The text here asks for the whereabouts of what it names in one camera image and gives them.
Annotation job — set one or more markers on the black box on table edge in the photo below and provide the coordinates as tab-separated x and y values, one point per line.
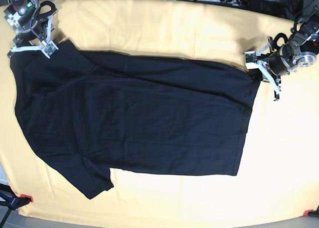
265	7

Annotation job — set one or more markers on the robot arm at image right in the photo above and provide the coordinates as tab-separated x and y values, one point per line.
285	54

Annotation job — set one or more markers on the red-tipped table clamp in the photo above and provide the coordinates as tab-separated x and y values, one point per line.
13	202
312	213

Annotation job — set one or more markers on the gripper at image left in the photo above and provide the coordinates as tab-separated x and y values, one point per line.
30	33

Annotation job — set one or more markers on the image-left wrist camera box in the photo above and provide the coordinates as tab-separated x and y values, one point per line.
48	48

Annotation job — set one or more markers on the left red-tipped table clamp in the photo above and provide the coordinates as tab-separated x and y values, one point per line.
13	202

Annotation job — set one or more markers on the right red-tipped table clamp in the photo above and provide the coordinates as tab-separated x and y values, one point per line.
312	213

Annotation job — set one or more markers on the black T-shirt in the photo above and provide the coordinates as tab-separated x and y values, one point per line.
86	112

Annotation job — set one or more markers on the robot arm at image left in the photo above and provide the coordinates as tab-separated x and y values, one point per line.
31	8

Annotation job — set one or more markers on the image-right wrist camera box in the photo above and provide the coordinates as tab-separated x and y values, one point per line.
251	61

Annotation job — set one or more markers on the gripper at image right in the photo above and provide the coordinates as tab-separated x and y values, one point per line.
264	73

